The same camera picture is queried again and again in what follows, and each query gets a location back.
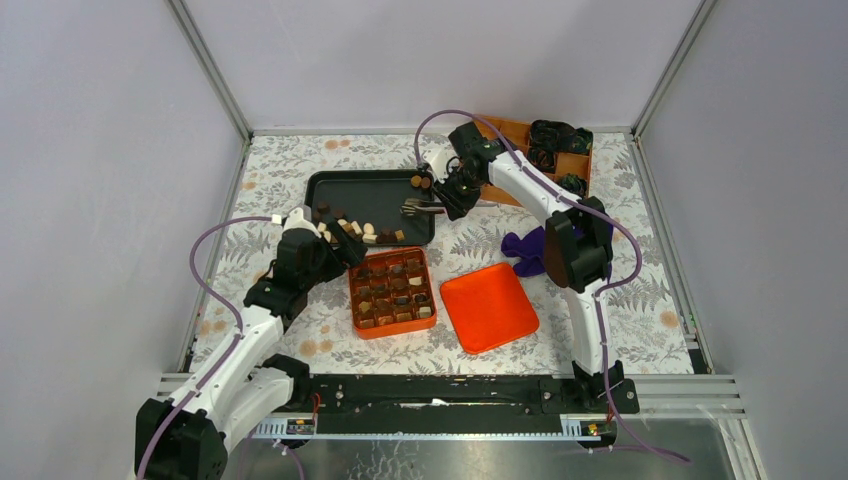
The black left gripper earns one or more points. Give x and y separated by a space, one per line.
350 252

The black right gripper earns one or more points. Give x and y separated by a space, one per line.
456 207

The metal tongs white handle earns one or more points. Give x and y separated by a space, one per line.
419 207

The orange chocolate box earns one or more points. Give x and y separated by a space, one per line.
383 303

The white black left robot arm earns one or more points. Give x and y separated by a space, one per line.
191 433

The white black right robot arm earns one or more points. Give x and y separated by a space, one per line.
578 248

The black chocolate tray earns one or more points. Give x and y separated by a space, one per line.
375 197

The orange compartment organizer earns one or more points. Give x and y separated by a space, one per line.
571 171

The purple cloth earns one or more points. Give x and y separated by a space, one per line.
527 250

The orange box lid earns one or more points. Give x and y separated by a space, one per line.
488 308

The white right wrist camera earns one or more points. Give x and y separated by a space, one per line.
436 163

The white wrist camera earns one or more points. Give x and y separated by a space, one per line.
436 163
300 218

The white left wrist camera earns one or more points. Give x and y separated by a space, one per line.
300 218

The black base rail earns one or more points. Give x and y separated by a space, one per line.
420 406

